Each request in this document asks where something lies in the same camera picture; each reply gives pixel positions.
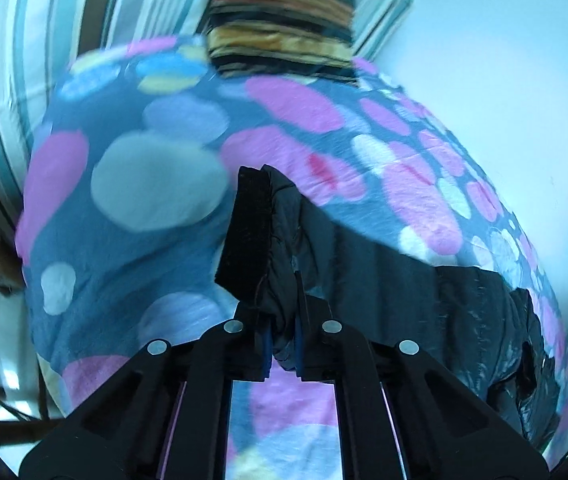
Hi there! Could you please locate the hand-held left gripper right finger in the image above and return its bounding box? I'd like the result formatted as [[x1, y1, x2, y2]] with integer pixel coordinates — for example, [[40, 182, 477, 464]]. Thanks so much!
[[294, 271, 550, 480]]

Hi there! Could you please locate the teal white striped pillow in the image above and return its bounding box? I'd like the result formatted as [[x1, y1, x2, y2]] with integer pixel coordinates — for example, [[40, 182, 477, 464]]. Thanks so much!
[[0, 0, 415, 221]]

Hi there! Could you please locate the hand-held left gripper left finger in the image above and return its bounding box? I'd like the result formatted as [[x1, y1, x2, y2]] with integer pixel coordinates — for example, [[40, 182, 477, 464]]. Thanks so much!
[[19, 305, 271, 480]]

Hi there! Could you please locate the black puffer jacket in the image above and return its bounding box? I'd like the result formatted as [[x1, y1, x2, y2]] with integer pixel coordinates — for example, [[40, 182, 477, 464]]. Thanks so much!
[[214, 164, 562, 456]]

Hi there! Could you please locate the polka dot blanket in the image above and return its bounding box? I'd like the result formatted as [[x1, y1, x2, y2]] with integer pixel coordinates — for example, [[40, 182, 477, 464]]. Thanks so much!
[[14, 35, 568, 480]]

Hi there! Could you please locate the brown yellow striped cushion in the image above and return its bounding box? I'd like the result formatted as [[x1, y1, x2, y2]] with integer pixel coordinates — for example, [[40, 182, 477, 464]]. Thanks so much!
[[206, 0, 365, 83]]

